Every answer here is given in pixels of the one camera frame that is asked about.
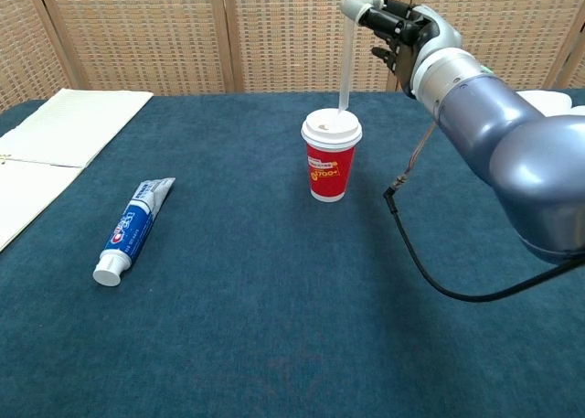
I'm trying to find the blue table cloth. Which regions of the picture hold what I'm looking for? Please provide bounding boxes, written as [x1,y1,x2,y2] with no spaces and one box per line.
[0,88,585,418]

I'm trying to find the open white book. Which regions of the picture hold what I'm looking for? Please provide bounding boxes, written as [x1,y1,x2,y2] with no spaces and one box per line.
[518,88,585,117]

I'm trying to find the white plastic cup lid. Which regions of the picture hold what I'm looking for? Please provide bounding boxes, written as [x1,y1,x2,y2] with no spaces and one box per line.
[300,107,364,148]

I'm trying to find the open cream notebook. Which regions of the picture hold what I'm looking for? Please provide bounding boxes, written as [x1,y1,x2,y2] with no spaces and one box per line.
[0,88,155,253]

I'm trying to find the blue white toothpaste tube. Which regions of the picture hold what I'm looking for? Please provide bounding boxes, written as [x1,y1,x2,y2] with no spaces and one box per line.
[92,177,177,287]

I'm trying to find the black cable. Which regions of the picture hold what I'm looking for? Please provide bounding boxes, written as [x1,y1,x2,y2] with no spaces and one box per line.
[382,120,585,304]

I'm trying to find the transparent plastic straw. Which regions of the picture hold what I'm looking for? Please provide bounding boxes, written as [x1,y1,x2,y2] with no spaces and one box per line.
[337,0,358,115]

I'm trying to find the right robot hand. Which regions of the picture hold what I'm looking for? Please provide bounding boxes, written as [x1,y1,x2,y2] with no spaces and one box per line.
[339,0,463,95]

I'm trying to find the red paper cup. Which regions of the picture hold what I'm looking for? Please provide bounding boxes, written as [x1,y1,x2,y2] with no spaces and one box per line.
[305,141,356,203]

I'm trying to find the woven wooden folding screen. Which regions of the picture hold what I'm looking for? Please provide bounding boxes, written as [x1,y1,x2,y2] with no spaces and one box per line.
[0,0,585,113]

